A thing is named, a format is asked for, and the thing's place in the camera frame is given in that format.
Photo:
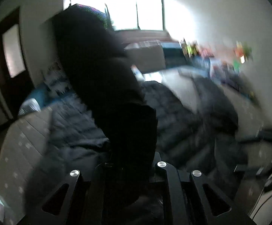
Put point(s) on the black puffer down jacket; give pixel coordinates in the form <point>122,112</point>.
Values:
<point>125,152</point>

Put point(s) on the clear plastic storage box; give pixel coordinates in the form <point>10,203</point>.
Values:
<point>219,70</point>

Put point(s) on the colourful paper pinwheel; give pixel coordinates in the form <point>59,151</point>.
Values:
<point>242,54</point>

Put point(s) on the teal sofa bed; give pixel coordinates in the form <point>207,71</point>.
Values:
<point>174,57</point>

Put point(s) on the beige back cushion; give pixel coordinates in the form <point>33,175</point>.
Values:
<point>147,56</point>

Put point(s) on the green framed window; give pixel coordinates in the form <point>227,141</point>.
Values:
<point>130,14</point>

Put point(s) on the butterfly print pillow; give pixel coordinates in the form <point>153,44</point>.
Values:
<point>55,79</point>

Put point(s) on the grey star quilted mat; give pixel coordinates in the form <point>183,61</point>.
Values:
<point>26,138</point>

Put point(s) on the dark wooden door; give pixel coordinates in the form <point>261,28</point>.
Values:
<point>15,80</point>

